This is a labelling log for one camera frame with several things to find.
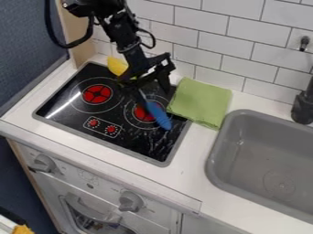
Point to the toy stove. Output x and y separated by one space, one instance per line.
102 122

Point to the tap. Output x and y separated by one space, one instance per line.
302 106

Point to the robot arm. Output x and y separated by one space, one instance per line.
118 27

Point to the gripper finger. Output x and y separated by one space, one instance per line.
166 81
133 90

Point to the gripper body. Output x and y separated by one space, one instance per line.
140 68

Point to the green cloth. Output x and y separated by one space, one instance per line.
199 102

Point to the toy sink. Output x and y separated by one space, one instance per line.
265 164

